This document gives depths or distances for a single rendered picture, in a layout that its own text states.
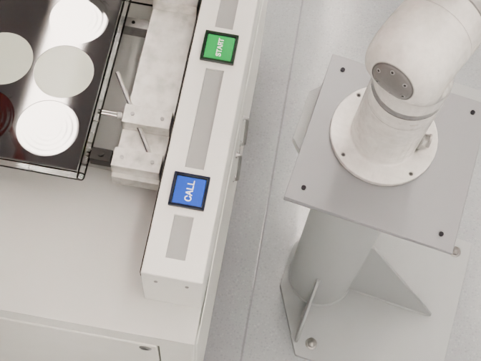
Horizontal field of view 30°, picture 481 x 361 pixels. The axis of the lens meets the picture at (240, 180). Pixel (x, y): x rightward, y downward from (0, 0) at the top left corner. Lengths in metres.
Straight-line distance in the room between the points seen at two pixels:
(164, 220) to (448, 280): 1.20
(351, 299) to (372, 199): 0.83
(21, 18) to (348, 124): 0.60
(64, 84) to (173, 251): 0.37
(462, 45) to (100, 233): 0.66
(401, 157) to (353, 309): 0.85
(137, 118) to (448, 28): 0.55
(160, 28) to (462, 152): 0.57
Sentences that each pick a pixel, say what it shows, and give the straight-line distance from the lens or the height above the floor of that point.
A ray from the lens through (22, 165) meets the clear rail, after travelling 1.48.
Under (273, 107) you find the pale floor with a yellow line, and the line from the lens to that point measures 2.54.
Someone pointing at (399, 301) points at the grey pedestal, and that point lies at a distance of 2.33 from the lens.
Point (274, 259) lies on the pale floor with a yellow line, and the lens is 2.36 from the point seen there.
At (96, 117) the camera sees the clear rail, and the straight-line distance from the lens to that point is 1.50.
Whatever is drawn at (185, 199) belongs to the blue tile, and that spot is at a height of 0.96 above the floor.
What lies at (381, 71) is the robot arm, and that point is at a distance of 1.21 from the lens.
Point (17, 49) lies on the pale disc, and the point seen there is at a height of 0.90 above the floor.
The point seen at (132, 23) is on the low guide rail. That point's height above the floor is 0.85.
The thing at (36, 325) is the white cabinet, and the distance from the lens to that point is 1.55.
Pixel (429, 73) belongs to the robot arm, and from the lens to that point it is 1.20.
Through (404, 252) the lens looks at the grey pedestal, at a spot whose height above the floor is 0.01.
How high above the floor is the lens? 2.23
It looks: 67 degrees down
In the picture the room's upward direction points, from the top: 8 degrees clockwise
